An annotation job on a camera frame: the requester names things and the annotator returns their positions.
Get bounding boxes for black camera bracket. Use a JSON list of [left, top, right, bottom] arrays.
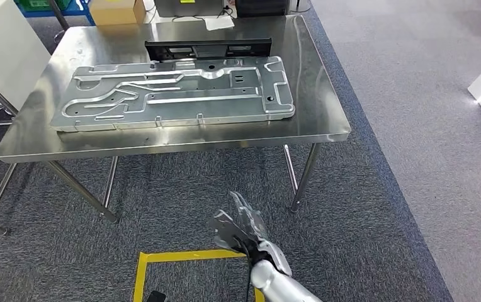
[[224, 235, 262, 256]]

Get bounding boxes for steel workbench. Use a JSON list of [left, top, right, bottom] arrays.
[[0, 13, 352, 224]]

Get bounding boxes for black plastic frame part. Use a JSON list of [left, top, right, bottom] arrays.
[[144, 37, 273, 64]]

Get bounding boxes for brown cardboard box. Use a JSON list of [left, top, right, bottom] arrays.
[[88, 0, 146, 26]]

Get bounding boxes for white desk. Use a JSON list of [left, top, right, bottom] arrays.
[[144, 0, 241, 25]]

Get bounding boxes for green plastic crate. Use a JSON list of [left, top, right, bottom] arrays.
[[18, 0, 72, 13]]

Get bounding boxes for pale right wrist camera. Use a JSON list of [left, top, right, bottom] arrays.
[[207, 210, 241, 247]]

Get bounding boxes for white paper sheet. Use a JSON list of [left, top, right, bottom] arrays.
[[204, 16, 235, 31]]

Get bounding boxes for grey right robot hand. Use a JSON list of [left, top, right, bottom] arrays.
[[229, 191, 294, 277]]

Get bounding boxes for grey laptop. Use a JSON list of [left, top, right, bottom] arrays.
[[152, 0, 227, 18]]

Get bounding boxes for grey stamped metal panel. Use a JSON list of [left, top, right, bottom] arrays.
[[50, 55, 297, 133]]

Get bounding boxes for black stanchion post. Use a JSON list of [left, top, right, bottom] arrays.
[[47, 0, 71, 32]]

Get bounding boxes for black carrying case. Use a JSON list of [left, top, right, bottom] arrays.
[[235, 0, 289, 18]]

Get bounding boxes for black cable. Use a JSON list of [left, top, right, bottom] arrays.
[[234, 237, 254, 302]]

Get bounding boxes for blue metal rack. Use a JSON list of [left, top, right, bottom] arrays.
[[15, 0, 95, 26]]

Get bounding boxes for grey stanchion post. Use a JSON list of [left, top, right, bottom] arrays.
[[288, 0, 312, 13]]

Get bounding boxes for yellow floor tape square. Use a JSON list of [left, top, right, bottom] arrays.
[[132, 249, 266, 302]]

